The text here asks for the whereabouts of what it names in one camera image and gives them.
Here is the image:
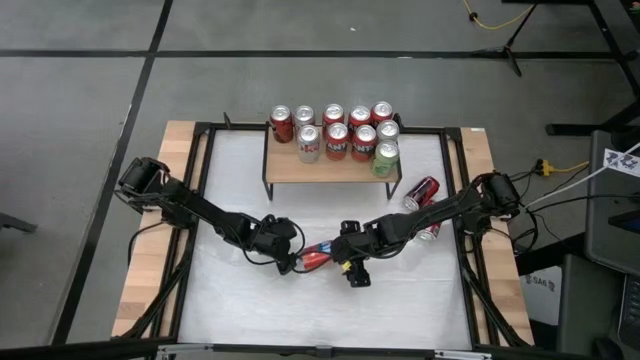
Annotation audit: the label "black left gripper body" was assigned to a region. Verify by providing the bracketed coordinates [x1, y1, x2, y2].
[244, 213, 301, 276]

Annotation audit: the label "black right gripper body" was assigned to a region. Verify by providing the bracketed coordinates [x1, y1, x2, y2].
[329, 219, 396, 289]

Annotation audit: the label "red Fanta strawberry can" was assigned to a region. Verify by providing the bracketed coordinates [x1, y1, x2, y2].
[298, 240, 335, 274]
[325, 122, 350, 162]
[347, 104, 372, 129]
[351, 123, 378, 164]
[369, 100, 395, 126]
[321, 103, 346, 127]

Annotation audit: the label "dark red soda can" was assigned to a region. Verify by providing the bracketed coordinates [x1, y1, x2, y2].
[402, 175, 441, 212]

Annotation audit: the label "green sparkling water can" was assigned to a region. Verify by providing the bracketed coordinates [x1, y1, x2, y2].
[369, 139, 401, 179]

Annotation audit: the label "silver Diet Coke can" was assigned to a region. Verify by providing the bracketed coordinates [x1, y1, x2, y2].
[292, 104, 316, 127]
[296, 124, 322, 164]

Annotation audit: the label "dark red Coca-Cola can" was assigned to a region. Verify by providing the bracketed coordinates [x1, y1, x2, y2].
[269, 104, 295, 145]

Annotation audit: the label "silver and orange sparkling can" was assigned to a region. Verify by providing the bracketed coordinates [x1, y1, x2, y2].
[375, 118, 401, 145]

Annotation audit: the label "wooden shelf black metal legs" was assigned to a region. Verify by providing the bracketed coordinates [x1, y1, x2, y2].
[260, 122, 404, 202]

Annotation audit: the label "white printed box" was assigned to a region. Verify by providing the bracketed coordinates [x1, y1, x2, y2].
[519, 267, 565, 329]

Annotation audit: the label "dark grey cabinet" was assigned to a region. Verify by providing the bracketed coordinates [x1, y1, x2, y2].
[559, 254, 640, 360]

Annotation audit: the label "black floor stand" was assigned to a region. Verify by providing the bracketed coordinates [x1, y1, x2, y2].
[499, 0, 640, 139]

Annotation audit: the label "grey desk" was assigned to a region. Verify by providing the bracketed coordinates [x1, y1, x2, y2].
[582, 127, 640, 281]

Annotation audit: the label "dark floor object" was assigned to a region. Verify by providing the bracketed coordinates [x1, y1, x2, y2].
[0, 212, 37, 235]

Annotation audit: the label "white printed paper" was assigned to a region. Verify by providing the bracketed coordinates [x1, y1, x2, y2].
[601, 144, 640, 180]

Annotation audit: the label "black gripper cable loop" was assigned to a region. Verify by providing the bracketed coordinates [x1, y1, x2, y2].
[242, 219, 321, 275]

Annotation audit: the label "black cable bundle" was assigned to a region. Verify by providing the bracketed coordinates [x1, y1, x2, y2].
[457, 239, 534, 349]
[112, 219, 199, 346]

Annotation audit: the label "silver camera mount rail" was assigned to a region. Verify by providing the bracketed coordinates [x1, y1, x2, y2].
[152, 342, 496, 360]

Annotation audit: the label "yellow power plug cable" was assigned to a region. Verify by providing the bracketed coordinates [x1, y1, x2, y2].
[535, 158, 591, 177]

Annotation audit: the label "white cable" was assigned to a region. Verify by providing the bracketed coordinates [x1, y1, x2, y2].
[524, 142, 640, 209]

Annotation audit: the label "yellow floor cable black plug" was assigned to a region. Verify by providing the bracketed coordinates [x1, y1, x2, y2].
[462, 0, 536, 31]

